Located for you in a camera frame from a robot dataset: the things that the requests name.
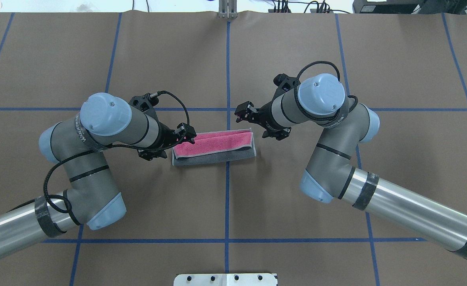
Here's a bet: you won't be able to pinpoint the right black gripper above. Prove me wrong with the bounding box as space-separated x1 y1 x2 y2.
235 101 289 133

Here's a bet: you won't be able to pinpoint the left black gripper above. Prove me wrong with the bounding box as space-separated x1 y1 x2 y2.
151 122 197 153

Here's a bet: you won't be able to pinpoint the pink towel with grey edge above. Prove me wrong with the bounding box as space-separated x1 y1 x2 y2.
172 128 257 166

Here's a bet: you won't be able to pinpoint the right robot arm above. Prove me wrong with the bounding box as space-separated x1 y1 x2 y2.
233 72 467 260

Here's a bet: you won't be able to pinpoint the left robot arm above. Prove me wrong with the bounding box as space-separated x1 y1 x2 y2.
0 91 197 259

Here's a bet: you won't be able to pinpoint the black box with label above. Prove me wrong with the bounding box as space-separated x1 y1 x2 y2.
352 0 422 14

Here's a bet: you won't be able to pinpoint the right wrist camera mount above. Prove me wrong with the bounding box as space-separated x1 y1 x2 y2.
273 73 301 96

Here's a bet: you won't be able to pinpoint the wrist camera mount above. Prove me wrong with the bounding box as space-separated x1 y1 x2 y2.
128 93 159 120
273 73 301 96

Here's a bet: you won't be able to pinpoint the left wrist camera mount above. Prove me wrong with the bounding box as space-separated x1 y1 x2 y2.
128 93 159 120

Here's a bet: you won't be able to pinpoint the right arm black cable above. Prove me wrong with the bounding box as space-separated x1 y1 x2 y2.
293 61 359 120

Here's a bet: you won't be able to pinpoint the aluminium frame post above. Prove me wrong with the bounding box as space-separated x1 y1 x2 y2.
218 0 238 20

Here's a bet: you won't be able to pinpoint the white camera mast with base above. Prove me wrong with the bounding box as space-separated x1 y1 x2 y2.
173 273 278 286

